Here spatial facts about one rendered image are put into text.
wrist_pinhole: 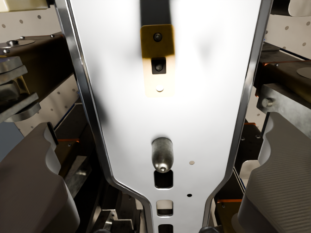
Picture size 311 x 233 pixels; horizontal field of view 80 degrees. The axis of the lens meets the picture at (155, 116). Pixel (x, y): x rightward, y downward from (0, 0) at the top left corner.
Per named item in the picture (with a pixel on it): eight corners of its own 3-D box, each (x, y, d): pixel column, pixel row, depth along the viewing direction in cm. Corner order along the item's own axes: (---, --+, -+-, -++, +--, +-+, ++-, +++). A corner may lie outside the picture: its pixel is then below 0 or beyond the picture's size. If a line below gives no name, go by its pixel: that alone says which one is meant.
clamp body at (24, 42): (110, 45, 50) (38, 113, 20) (74, 47, 51) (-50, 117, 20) (106, 18, 47) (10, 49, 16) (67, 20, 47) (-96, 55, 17)
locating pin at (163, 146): (171, 146, 31) (175, 179, 25) (152, 147, 31) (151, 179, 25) (171, 131, 29) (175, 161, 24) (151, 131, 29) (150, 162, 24)
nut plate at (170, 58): (174, 95, 24) (175, 100, 23) (145, 96, 24) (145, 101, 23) (175, 23, 20) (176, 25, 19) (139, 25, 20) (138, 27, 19)
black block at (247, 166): (235, 103, 59) (293, 179, 34) (204, 104, 59) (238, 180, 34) (239, 88, 56) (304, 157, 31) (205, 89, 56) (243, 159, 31)
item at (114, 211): (133, 138, 66) (118, 220, 41) (124, 138, 66) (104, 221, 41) (132, 129, 64) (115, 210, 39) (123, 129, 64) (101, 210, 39)
